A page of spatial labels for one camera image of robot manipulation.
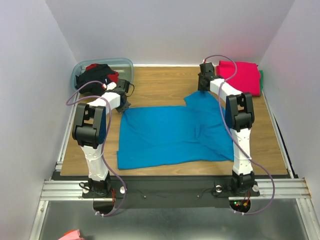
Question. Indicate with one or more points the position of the aluminium frame rail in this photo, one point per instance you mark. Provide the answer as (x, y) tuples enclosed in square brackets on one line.
[(62, 188)]

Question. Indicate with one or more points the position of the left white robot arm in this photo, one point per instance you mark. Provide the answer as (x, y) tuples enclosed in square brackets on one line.
[(90, 129)]

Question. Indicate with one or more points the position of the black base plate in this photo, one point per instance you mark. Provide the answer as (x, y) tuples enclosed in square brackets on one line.
[(152, 192)]

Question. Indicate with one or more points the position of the pink cloth at bottom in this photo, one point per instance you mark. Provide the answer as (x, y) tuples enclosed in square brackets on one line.
[(72, 235)]

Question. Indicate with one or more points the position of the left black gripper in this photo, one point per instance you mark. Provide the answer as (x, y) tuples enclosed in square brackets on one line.
[(122, 110)]

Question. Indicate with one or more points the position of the red t shirt in bin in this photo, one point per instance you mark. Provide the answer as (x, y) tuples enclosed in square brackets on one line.
[(101, 72)]

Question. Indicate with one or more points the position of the folded green t shirt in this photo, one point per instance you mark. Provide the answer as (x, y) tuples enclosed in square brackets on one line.
[(261, 80)]

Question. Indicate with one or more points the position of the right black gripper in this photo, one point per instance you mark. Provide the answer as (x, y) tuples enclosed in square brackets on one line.
[(203, 85)]

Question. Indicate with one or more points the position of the folded pink t shirt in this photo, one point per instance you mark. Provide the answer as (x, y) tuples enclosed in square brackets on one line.
[(247, 78)]

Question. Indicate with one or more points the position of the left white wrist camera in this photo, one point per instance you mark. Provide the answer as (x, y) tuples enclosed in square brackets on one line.
[(110, 86)]

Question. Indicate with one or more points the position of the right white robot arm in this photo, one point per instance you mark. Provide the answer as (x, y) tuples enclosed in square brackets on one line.
[(238, 117)]

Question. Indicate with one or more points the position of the clear blue plastic bin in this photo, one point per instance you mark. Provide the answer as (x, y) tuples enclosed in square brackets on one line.
[(122, 65)]

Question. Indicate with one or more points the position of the black t shirt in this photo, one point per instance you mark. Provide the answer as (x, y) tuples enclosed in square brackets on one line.
[(91, 89)]

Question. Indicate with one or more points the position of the blue t shirt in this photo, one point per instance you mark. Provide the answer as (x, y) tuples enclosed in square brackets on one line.
[(169, 135)]

